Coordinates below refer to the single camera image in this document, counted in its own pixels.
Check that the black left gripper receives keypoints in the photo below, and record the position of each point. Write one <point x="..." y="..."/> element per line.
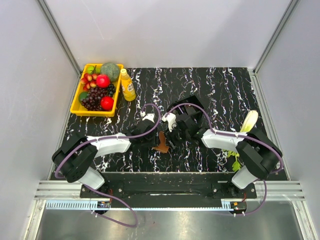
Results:
<point x="155" y="139"/>

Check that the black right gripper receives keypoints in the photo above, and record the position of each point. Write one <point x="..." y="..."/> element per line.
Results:
<point x="170" y="135"/>

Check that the brown leather card holder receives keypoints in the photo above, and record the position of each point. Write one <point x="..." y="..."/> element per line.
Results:
<point x="160" y="143"/>

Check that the black plastic card box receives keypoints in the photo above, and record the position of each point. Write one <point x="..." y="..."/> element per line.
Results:
<point x="188" y="107"/>

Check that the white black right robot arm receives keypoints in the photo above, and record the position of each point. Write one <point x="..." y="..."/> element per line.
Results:
<point x="259" y="155"/>

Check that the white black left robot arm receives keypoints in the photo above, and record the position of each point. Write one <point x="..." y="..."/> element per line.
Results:
<point x="76" y="155"/>

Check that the yellow juice bottle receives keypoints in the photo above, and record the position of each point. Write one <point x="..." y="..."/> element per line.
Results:
<point x="127" y="86"/>

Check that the red pomegranate lower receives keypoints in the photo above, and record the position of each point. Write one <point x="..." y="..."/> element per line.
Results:
<point x="107" y="103"/>

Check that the red pomegranate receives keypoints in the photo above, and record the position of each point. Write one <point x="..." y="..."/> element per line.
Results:
<point x="103" y="81"/>
<point x="107" y="103"/>

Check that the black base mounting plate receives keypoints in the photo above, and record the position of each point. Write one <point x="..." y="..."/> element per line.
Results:
<point x="174" y="190"/>

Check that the black grape bunch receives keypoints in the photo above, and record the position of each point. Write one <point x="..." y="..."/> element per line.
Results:
<point x="110" y="90"/>

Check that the dark purple grape bunch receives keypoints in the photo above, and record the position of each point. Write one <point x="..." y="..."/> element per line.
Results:
<point x="92" y="102"/>

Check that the red pomegranate upper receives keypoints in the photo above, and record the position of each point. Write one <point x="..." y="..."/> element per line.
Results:
<point x="103" y="81"/>

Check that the green melon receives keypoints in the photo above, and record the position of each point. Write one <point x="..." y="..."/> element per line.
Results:
<point x="110" y="69"/>

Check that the yellow plastic fruit tray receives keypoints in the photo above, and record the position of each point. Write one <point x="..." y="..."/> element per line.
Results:
<point x="77" y="109"/>

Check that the green lime fruit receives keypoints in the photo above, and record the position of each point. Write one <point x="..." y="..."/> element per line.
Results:
<point x="82" y="96"/>

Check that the small red fruit cluster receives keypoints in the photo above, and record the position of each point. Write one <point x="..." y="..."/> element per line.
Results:
<point x="88" y="81"/>

